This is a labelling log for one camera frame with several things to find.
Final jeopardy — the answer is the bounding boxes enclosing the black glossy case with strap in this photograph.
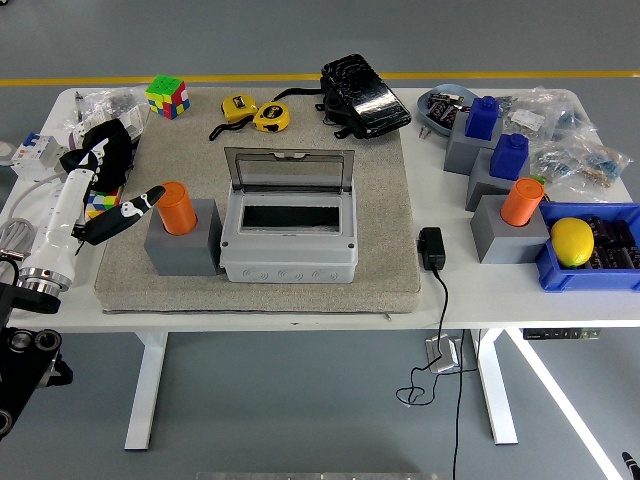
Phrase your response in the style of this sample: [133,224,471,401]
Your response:
[273,53,413,141]

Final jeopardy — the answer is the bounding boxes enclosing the clear bag of small parts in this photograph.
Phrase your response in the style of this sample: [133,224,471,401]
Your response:
[79,87,151,141]

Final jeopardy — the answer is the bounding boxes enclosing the black power adapter with cord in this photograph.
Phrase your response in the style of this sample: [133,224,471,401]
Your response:
[396,227,481,480]

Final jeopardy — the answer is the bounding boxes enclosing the small colourful puzzle cube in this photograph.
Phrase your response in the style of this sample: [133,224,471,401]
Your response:
[84,187,124,221]

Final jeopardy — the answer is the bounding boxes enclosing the orange cylindrical battery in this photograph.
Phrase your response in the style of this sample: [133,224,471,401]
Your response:
[155,180,199,236]
[500,177,545,227]

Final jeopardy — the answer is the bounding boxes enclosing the black cloth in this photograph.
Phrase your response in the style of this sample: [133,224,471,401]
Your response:
[59,118,136,194]

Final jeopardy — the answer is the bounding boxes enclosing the blue bottle-shaped block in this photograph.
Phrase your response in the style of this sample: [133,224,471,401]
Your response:
[464,95,504,140]
[488,133,530,181]

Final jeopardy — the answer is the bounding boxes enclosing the large colourful puzzle cube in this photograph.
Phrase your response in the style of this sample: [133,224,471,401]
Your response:
[145,74,191,121]

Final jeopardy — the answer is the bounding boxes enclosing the black table control panel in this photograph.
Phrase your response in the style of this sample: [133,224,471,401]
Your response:
[523,327,601,341]

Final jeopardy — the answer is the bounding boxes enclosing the blue-grey shallow dish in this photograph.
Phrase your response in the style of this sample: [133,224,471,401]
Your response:
[416,83,481,137]

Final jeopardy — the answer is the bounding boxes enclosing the grey holder block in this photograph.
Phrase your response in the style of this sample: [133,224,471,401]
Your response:
[143,198,224,277]
[464,147,531,213]
[443,112,504,176]
[469,194,551,265]

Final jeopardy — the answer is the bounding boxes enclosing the clear bag of mixed parts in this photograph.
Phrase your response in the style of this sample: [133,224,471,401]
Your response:
[528,133,635,194]

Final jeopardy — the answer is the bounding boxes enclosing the grey electrical box clear lid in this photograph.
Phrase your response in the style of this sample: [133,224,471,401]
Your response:
[218,146,360,285]

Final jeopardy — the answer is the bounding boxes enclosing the yellow lemon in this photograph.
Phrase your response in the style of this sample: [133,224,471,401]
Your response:
[550,217,596,268]

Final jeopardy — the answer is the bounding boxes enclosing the white circuit breaker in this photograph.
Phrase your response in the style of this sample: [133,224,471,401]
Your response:
[10,132,66,182]

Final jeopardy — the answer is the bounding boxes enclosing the clear bag with white label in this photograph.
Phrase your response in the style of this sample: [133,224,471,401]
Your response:
[499,87,559,141]

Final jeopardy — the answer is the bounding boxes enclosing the blue plastic bin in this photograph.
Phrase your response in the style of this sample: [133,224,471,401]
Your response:
[534,201,640,294]

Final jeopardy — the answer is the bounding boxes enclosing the yellow tape measure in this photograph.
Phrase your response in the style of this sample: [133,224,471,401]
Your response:
[208,94,260,142]
[252,101,291,134]

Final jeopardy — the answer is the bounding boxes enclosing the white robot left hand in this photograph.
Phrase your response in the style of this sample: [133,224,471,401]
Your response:
[19,137,166,285]

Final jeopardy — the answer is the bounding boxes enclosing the small white plastic part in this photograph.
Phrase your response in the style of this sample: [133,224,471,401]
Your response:
[119,110,145,139]

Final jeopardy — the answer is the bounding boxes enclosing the silver metal bracket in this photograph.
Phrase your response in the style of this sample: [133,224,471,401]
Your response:
[424,337,461,375]

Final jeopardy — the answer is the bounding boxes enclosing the clear bag of blue parts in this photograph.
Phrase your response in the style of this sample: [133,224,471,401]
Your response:
[547,89,601,149]

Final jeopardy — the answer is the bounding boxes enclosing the grey-brown mat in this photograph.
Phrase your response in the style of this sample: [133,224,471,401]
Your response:
[93,88,422,315]

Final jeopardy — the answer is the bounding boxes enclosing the white table leg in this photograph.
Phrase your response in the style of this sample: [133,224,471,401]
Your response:
[123,329,169,451]
[469,328,519,446]

